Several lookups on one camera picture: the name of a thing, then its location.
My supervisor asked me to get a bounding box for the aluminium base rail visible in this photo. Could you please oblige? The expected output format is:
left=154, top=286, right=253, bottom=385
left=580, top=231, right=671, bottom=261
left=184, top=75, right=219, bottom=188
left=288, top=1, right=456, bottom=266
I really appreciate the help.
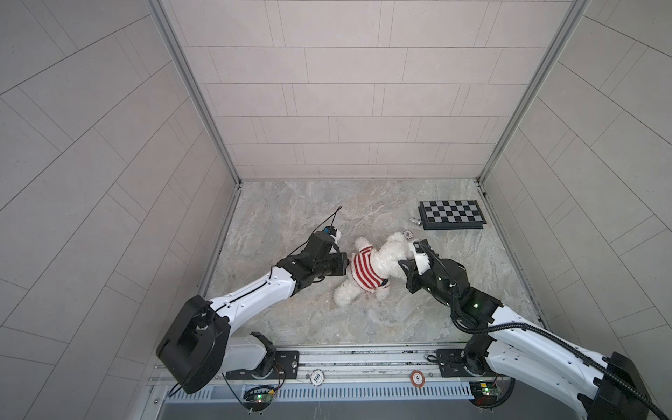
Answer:
left=149, top=343, right=586, bottom=387

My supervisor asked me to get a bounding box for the white teddy bear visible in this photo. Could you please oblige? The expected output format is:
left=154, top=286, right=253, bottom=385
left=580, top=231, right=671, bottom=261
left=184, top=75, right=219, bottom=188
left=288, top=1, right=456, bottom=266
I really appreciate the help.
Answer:
left=334, top=232, right=412, bottom=308

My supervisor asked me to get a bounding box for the white poker chip on rail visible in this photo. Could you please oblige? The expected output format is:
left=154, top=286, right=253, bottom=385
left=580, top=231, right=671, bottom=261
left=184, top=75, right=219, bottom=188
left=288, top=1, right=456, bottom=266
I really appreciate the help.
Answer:
left=309, top=369, right=325, bottom=387

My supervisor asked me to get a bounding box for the right circuit board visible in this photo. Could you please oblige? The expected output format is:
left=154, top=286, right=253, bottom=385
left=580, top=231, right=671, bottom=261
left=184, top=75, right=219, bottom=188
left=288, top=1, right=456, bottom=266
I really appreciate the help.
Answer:
left=469, top=381, right=502, bottom=407

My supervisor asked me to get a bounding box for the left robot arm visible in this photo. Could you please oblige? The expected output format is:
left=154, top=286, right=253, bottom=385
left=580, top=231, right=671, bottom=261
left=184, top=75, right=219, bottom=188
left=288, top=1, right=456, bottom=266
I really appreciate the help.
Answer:
left=156, top=226, right=348, bottom=395

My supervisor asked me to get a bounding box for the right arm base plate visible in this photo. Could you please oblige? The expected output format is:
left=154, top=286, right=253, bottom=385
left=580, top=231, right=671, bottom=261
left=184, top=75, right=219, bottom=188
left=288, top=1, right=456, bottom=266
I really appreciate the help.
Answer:
left=425, top=348, right=497, bottom=379

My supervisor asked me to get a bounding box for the left circuit board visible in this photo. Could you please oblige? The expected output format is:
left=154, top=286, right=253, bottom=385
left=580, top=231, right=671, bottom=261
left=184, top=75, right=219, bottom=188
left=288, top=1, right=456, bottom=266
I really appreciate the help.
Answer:
left=243, top=385, right=278, bottom=412

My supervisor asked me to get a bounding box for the red white striped sweater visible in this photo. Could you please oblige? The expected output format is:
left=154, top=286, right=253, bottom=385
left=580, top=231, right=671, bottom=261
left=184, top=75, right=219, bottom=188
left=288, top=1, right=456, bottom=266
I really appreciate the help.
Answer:
left=349, top=246, right=390, bottom=292

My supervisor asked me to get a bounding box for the red poker chip on rail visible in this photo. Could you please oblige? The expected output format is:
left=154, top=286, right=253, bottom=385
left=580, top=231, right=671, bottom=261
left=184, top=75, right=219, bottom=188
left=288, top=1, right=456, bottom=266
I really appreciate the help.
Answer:
left=409, top=370, right=425, bottom=389

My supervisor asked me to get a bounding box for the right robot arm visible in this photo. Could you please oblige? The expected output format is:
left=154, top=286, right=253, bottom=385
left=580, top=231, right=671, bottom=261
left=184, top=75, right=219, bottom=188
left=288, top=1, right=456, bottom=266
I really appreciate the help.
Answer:
left=399, top=257, right=665, bottom=419

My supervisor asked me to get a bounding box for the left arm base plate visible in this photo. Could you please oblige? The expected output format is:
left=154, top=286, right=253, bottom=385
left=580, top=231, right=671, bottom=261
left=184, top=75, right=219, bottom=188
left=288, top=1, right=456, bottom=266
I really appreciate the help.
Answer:
left=226, top=350, right=300, bottom=381

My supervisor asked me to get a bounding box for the black white chessboard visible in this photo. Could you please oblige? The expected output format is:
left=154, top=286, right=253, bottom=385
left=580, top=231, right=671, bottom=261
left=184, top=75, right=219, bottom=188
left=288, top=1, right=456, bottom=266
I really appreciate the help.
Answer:
left=418, top=199, right=487, bottom=230

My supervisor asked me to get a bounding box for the right black corrugated cable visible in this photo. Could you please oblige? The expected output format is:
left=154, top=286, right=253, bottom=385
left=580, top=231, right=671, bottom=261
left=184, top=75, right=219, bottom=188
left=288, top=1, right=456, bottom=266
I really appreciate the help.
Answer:
left=416, top=240, right=670, bottom=420

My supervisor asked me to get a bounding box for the circuit board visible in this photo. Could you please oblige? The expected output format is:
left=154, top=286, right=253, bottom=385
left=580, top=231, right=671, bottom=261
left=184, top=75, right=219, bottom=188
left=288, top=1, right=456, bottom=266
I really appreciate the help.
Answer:
left=469, top=381, right=502, bottom=407
left=243, top=385, right=278, bottom=412

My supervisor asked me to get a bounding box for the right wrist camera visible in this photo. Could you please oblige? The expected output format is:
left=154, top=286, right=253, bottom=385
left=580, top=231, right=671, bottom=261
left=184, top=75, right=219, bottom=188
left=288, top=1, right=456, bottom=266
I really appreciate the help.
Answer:
left=412, top=240, right=431, bottom=276

